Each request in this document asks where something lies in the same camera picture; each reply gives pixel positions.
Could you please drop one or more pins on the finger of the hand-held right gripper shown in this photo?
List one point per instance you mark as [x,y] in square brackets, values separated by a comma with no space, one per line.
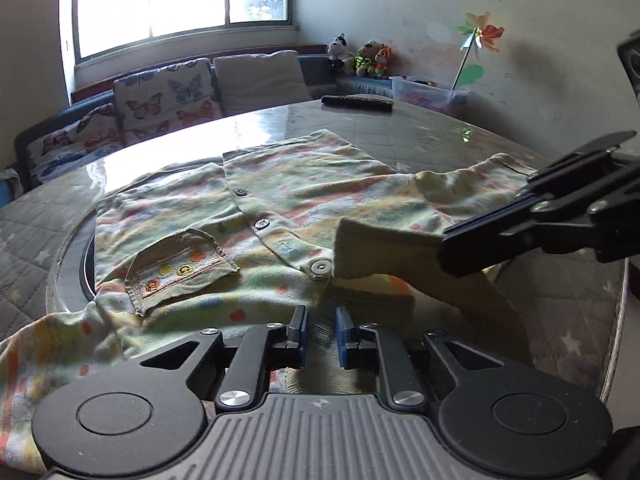
[487,247]
[575,167]

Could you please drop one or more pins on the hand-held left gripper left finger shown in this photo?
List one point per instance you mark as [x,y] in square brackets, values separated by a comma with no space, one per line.
[301,336]

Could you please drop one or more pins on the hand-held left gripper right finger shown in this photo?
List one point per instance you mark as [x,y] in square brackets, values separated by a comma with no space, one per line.
[343,336]

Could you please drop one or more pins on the patterned button shirt with pocket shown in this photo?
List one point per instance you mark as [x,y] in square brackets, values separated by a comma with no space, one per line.
[280,200]

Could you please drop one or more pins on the colourful paper pinwheel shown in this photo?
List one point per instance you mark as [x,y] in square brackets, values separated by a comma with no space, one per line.
[481,35]

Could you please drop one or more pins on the clear plastic storage box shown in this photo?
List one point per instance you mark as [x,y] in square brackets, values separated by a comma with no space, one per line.
[425,94]

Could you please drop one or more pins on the black remote control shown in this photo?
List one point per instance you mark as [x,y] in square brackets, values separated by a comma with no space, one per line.
[356,103]

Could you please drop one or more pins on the orange plush fox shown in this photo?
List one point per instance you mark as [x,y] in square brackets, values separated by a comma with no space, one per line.
[383,62]

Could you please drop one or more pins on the brown plush bear green shirt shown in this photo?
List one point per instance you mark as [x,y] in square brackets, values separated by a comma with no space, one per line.
[366,60]

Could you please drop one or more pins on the round glass turntable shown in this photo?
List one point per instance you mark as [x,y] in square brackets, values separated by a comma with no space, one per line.
[175,142]

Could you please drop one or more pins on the black and white plush cow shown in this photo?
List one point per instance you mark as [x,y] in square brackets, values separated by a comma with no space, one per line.
[339,52]

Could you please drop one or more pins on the dark blue sofa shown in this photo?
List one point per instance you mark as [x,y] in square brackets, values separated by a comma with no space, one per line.
[320,67]

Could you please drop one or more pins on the plain beige cushion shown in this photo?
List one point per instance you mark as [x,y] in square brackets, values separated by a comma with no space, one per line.
[260,82]

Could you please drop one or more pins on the tall butterfly print cushion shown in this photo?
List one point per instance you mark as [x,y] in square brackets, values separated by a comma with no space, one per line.
[165,100]

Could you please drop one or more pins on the low butterfly print cushion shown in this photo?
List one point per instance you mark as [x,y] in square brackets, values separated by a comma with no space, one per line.
[75,142]

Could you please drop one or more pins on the window with green frame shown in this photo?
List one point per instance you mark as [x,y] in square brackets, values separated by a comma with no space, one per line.
[165,0]

